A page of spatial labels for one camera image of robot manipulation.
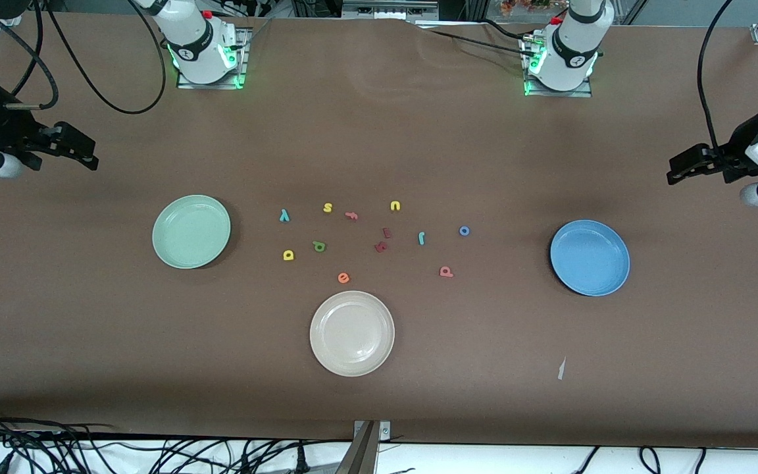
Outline black cable across table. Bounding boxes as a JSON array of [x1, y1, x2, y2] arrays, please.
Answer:
[[409, 20, 538, 60]]

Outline grey box behind table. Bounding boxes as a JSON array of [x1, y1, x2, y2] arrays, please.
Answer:
[[343, 0, 439, 19]]

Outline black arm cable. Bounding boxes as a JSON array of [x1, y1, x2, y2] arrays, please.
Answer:
[[697, 0, 732, 152], [0, 0, 167, 115]]

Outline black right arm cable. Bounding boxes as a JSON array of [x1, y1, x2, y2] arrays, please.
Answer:
[[0, 0, 167, 115]]

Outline blue plate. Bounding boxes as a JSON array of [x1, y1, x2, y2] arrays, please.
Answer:
[[549, 219, 631, 297]]

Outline beige plate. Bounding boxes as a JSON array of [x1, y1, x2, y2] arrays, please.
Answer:
[[309, 290, 395, 377]]

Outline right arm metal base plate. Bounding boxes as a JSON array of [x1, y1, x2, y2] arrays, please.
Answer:
[[177, 26, 249, 90]]

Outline grey metal table bracket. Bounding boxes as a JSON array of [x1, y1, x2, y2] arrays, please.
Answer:
[[353, 420, 392, 442]]

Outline black floor cable tangle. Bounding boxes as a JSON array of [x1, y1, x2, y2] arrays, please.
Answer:
[[0, 405, 327, 474]]

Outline grey metal pole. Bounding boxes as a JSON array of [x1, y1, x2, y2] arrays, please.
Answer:
[[334, 421, 380, 474]]

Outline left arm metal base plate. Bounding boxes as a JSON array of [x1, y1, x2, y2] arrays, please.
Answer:
[[524, 36, 594, 98]]

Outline orange artificial flowers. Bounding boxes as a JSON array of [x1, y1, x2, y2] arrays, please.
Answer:
[[501, 0, 554, 15]]

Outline pale green plate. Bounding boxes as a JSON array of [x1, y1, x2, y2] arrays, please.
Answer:
[[152, 194, 232, 270]]

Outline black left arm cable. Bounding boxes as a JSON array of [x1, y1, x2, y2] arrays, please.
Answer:
[[697, 0, 732, 152]]

